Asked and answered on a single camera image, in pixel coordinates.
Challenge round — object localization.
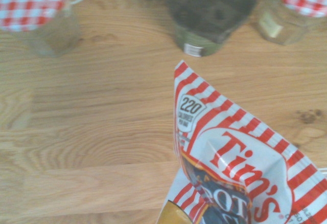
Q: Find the glass mug jar checkered lid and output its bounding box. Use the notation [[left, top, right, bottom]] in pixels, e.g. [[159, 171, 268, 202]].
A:
[[0, 0, 96, 58]]

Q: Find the glass shaker dark perforated lid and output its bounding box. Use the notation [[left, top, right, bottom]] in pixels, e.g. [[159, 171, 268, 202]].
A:
[[165, 0, 261, 57]]

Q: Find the red striped chip bag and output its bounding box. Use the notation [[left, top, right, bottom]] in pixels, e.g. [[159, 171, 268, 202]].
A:
[[156, 60, 327, 224]]

